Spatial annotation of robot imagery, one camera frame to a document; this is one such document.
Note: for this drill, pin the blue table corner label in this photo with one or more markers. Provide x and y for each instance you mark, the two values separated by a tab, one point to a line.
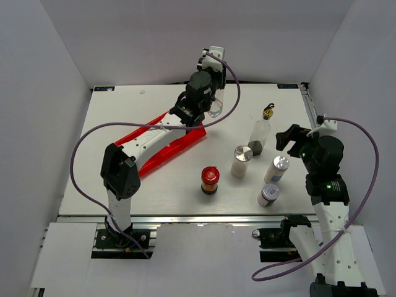
288	86

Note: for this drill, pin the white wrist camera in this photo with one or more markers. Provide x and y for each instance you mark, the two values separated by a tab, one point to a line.
326	127
211	59

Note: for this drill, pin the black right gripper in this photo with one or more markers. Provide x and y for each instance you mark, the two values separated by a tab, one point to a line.
301	137

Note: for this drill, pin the silver lid white powder jar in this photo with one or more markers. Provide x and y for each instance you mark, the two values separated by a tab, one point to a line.
241	158

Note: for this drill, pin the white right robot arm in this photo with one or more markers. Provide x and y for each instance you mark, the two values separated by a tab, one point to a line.
333	263

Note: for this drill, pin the blue left table label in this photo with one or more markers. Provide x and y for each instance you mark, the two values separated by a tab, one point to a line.
104	88

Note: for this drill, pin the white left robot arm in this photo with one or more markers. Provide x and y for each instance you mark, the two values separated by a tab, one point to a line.
121	164

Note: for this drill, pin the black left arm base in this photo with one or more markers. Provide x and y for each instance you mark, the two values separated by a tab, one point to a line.
106	241

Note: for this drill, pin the white lid brown spice jar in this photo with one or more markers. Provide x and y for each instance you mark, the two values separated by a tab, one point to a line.
268	195

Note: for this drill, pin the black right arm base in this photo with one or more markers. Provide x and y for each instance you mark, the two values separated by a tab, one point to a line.
271	238

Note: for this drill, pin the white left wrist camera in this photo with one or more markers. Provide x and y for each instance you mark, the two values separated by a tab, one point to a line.
211	59

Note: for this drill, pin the dark liquid glass bottle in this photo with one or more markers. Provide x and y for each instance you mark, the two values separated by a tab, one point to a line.
261	130

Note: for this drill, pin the red plastic organizer tray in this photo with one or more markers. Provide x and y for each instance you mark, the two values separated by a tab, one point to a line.
173	145

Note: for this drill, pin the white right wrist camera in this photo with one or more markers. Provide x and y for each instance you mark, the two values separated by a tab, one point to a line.
326	127

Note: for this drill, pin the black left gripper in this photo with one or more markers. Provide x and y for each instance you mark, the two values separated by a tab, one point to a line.
219	75

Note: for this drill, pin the clear liquid glass bottle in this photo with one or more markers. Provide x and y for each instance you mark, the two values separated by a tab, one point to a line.
217	104

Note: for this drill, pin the silver lid blue label jar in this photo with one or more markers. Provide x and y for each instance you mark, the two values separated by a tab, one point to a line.
277	169

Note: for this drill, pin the red lid dark sauce jar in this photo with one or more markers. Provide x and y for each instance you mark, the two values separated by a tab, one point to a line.
210	177

